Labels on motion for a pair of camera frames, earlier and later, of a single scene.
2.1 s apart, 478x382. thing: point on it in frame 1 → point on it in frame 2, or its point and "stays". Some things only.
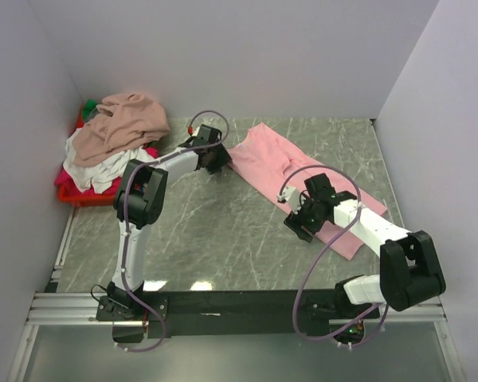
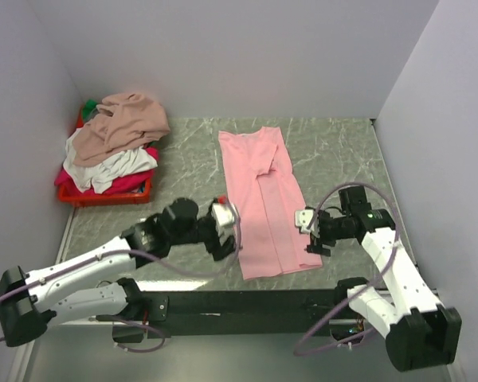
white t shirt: x=104 y=173 stays
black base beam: x=240 y=313 stays
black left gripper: x=223 y=158 → x=220 y=251
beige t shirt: x=122 y=121 stays
